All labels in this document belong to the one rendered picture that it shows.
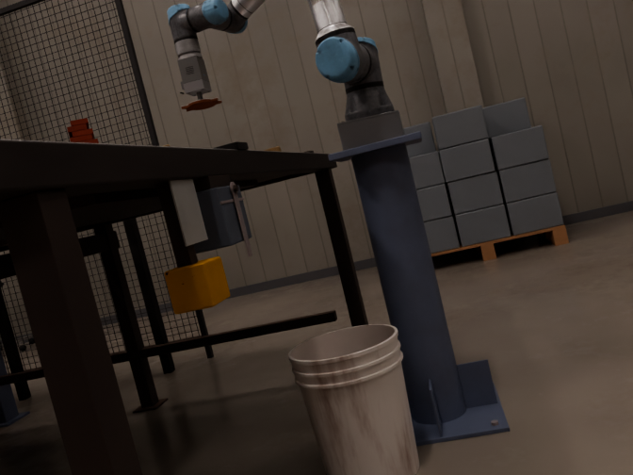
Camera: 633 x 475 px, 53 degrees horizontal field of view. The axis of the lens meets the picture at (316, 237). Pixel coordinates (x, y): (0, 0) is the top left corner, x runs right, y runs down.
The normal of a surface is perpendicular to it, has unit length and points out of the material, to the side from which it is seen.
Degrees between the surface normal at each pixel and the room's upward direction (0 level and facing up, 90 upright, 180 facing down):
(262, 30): 90
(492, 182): 90
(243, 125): 90
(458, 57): 90
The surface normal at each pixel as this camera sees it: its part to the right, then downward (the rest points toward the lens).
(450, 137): -0.18, 0.11
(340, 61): -0.37, 0.29
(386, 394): 0.58, -0.03
